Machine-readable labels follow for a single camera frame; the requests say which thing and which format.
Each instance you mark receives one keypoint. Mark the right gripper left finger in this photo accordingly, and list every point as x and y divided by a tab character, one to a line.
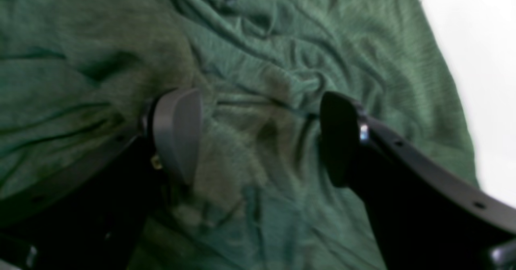
90	215

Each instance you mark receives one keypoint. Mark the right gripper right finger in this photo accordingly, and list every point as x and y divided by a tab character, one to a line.
422	216

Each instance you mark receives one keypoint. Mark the dark green t-shirt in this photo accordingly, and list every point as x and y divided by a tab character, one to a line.
75	71

